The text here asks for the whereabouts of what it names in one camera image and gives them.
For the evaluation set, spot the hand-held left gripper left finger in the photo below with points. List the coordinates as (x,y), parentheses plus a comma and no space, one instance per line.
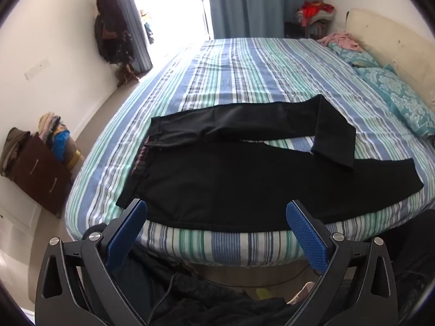
(125,234)

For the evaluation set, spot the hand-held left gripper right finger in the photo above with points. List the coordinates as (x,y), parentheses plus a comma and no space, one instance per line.
(306,237)

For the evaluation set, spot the black pants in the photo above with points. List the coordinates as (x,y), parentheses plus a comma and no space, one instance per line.
(221,183)

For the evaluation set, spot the white shoe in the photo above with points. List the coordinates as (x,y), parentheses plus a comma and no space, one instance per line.
(302,292)

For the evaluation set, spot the dark cloth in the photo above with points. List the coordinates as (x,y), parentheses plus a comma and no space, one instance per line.
(204,295)

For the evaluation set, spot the brown drawer cabinet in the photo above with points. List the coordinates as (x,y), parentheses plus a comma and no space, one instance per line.
(37,173)

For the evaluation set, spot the heap of mixed clothes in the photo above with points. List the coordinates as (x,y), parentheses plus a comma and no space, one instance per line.
(61,142)

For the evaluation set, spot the olive cloth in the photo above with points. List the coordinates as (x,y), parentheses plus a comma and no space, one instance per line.
(13,146)

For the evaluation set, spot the wooden coat rack base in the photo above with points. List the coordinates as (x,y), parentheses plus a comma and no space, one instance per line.
(125,73)

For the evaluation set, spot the large teal patterned pillow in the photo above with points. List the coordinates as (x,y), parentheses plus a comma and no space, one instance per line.
(401,98)

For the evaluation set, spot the striped bed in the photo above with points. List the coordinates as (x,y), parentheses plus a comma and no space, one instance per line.
(244,71)

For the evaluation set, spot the narrow blue curtain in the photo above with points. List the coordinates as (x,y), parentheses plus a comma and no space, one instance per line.
(142,51)

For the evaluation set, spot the small teal patterned pillow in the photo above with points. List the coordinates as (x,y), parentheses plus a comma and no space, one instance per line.
(353,56)

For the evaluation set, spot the pink cloth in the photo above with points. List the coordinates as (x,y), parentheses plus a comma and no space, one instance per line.
(340,39)

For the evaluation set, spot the dark coats on rack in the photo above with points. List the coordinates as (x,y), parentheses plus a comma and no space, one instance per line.
(108,30)

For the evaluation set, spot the hanging laundry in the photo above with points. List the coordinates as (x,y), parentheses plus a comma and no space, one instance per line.
(148,29)

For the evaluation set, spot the cream headboard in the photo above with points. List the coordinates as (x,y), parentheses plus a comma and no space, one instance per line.
(390,37)

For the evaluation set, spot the glass balcony door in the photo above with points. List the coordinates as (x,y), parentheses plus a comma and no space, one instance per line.
(170,13)

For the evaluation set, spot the pile of colourful clothes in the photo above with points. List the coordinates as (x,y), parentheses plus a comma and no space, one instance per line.
(314,10)

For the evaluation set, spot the wide blue curtain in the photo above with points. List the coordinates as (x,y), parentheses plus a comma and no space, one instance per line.
(255,3)

